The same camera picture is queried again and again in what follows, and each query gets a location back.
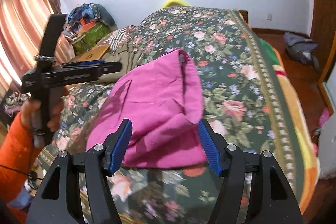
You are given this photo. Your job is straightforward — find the pink pants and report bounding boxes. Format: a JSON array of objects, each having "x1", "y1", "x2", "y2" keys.
[{"x1": 86, "y1": 48, "x2": 206, "y2": 169}]

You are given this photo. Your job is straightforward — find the orange left sleeve forearm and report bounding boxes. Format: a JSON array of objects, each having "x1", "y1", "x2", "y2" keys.
[{"x1": 0, "y1": 114, "x2": 41, "y2": 204}]

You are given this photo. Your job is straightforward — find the left hand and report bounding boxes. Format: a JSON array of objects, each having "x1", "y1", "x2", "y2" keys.
[{"x1": 19, "y1": 87, "x2": 70, "y2": 132}]

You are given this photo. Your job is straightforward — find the wooden lap table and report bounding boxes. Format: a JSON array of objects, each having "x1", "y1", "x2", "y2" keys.
[{"x1": 70, "y1": 44, "x2": 109, "y2": 62}]

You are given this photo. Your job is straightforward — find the floral bedspread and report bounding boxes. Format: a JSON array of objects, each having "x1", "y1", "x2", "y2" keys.
[{"x1": 36, "y1": 5, "x2": 321, "y2": 224}]

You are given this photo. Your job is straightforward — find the green storage box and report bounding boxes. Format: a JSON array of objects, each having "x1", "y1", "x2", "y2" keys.
[{"x1": 71, "y1": 22, "x2": 110, "y2": 55}]

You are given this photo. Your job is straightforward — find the pink striped curtain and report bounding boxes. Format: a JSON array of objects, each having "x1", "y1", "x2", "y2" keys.
[{"x1": 1, "y1": 0, "x2": 61, "y2": 96}]

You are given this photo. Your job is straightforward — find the blue clothes pile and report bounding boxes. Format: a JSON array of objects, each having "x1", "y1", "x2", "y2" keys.
[{"x1": 67, "y1": 3, "x2": 115, "y2": 32}]

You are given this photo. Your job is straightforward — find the olive green folded pants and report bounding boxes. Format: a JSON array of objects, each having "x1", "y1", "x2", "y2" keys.
[{"x1": 96, "y1": 44, "x2": 142, "y2": 84}]

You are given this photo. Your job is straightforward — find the striped patchwork cloth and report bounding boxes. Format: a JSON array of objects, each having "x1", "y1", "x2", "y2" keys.
[{"x1": 102, "y1": 25, "x2": 136, "y2": 51}]

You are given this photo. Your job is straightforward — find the grey bag on floor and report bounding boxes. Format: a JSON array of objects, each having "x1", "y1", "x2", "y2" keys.
[{"x1": 283, "y1": 32, "x2": 319, "y2": 69}]

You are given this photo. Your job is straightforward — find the yellow fluffy pillow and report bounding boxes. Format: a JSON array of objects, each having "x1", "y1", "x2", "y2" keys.
[{"x1": 162, "y1": 0, "x2": 190, "y2": 9}]

